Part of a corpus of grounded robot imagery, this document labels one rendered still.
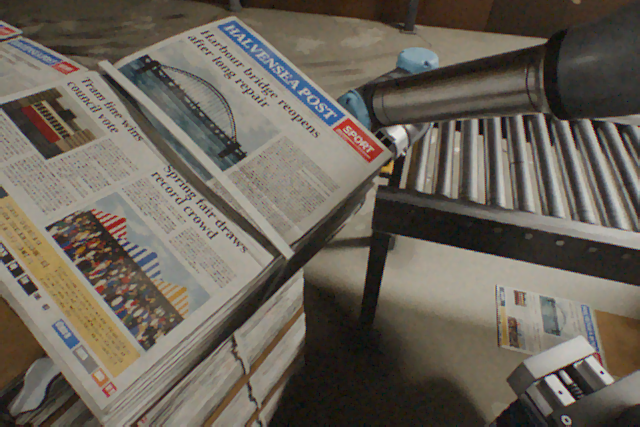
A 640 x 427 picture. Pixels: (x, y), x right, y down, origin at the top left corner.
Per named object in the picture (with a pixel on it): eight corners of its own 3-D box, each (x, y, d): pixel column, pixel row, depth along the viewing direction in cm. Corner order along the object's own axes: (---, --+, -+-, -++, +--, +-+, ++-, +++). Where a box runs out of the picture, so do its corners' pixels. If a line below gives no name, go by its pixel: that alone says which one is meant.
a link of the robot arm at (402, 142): (370, 136, 81) (399, 163, 80) (357, 147, 79) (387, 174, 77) (385, 113, 75) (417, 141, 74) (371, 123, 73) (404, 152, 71)
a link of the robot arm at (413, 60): (410, 74, 64) (401, 129, 72) (450, 54, 69) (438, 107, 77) (375, 58, 68) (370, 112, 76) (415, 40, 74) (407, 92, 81)
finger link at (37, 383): (78, 328, 43) (18, 421, 38) (88, 338, 48) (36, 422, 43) (50, 318, 43) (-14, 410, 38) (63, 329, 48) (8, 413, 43)
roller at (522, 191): (518, 231, 93) (511, 217, 91) (506, 122, 125) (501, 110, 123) (541, 227, 90) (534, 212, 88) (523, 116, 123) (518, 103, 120)
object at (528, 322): (498, 347, 147) (499, 346, 147) (495, 284, 167) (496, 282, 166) (606, 375, 140) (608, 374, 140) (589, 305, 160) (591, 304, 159)
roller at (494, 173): (490, 226, 94) (481, 212, 92) (485, 119, 127) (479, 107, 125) (512, 220, 91) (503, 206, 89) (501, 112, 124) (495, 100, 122)
